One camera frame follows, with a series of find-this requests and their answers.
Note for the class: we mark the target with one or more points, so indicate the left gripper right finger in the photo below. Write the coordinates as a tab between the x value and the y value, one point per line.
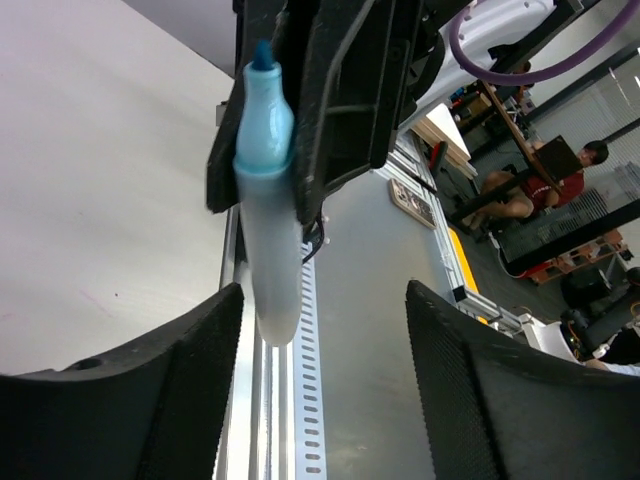
497	409

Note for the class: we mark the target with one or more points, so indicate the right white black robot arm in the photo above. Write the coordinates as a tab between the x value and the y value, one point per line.
453	39

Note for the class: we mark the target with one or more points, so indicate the seated person red shirt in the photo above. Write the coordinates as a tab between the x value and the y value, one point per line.
535	194

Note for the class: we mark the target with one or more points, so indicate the white slotted cable duct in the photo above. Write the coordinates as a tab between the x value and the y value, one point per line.
310	445

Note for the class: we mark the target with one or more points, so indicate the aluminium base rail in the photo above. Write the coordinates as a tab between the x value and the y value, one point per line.
258	436

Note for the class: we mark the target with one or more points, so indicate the blue marker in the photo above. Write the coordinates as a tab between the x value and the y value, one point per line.
263	171

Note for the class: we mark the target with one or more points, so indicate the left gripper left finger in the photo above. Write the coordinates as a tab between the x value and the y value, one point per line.
152	408

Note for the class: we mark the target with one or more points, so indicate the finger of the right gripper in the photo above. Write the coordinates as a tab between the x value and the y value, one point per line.
353	48
255	20

